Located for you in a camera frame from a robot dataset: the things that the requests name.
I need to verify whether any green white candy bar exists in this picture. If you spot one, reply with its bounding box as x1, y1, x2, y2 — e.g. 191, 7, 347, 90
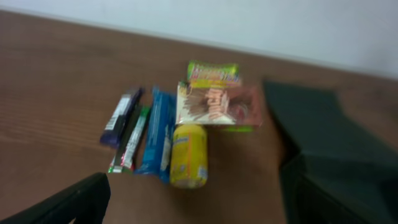
108, 105, 151, 173

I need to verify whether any yellow candy canister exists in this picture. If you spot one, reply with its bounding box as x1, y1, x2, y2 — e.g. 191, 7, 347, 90
170, 124, 208, 189

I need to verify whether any brown Pocky box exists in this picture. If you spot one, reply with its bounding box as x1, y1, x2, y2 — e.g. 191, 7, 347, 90
176, 82, 262, 126

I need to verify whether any blue cookie package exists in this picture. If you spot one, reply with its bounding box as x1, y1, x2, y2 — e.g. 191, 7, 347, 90
135, 87, 177, 184

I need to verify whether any purple candy bar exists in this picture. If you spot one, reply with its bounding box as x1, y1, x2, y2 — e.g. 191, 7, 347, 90
99, 87, 144, 148

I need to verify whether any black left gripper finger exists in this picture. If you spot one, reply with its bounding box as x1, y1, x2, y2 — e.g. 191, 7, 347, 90
1, 172, 111, 224

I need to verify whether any green gummy worms bag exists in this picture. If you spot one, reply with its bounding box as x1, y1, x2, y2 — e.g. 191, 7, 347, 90
187, 60, 242, 88

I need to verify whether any dark green flip-lid box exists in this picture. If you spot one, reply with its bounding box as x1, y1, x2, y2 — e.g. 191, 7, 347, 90
263, 81, 397, 223

